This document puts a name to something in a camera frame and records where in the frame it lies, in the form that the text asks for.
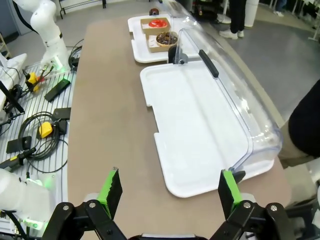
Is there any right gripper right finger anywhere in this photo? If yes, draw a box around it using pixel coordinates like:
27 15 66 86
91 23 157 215
212 169 295 240

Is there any red glazed donut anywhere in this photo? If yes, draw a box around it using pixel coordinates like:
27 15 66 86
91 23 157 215
147 18 168 29

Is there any grey slotted aluminium base plate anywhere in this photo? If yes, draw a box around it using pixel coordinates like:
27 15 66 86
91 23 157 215
0 62 76 240

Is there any clear dome lid black handle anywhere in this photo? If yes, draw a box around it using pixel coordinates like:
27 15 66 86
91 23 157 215
167 27 284 185

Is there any black coiled cable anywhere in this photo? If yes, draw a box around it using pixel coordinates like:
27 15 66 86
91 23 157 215
17 111 70 174

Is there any yellow emergency stop box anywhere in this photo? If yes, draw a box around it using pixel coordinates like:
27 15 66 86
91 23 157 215
25 71 43 94

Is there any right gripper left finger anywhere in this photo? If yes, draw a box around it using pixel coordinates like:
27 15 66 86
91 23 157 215
42 167 131 240

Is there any chocolate donut in box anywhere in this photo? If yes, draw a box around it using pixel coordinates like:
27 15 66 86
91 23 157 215
145 31 180 54

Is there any white plastic display tray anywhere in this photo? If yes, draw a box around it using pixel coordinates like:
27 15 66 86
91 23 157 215
127 16 201 63
139 59 276 199

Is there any bystander with white sneakers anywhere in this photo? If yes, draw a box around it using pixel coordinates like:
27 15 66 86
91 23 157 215
219 0 247 40

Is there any person in black shirt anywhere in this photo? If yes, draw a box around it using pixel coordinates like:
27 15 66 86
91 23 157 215
277 79 320 171

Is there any chocolate donut with nuts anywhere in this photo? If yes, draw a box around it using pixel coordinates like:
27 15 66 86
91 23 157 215
156 31 179 48

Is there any white cylindrical stand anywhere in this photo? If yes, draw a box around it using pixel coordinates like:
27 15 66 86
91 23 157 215
244 0 260 28

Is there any black yellow enabling handle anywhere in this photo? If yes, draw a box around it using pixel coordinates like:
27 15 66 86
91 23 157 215
0 146 38 171

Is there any black cable bundle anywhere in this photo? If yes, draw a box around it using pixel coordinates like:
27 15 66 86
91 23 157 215
67 38 85 73

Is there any white side desk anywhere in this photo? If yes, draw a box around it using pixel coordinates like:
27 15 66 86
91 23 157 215
0 53 28 83

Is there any red donut in box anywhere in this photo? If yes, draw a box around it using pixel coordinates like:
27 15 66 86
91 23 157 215
139 16 172 36

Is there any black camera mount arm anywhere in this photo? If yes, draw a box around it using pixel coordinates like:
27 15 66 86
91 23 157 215
0 79 26 118

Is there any flat black box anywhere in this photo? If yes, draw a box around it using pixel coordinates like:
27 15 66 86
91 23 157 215
53 107 72 120
44 77 72 102
6 135 33 154

